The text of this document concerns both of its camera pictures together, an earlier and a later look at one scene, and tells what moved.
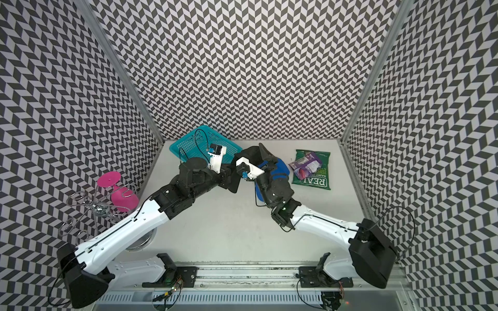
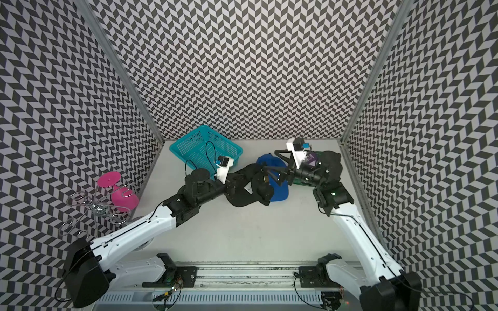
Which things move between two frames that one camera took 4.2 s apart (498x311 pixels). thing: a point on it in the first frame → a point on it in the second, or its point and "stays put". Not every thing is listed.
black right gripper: [270, 166] → [290, 170]
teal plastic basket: [196, 144] stays put
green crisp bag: [320, 179] stays put
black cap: [257, 155] → [249, 184]
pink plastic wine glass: [124, 199] stays put
